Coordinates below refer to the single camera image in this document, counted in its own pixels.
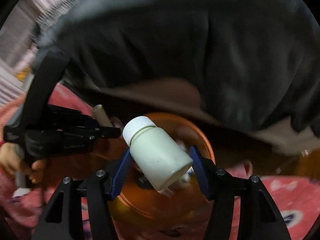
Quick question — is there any black jacket of person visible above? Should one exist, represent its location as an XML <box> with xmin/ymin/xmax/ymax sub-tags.
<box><xmin>32</xmin><ymin>0</ymin><xmax>320</xmax><ymax>156</ymax></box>

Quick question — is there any white plastic pill bottle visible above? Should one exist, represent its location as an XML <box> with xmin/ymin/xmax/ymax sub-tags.
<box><xmin>123</xmin><ymin>116</ymin><xmax>193</xmax><ymax>191</ymax></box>

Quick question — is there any orange trash bin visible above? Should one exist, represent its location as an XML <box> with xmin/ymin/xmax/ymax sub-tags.
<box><xmin>109</xmin><ymin>113</ymin><xmax>215</xmax><ymax>239</ymax></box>

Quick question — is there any person's left hand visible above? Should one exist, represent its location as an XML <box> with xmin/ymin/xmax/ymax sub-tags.
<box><xmin>1</xmin><ymin>142</ymin><xmax>46</xmax><ymax>184</ymax></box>

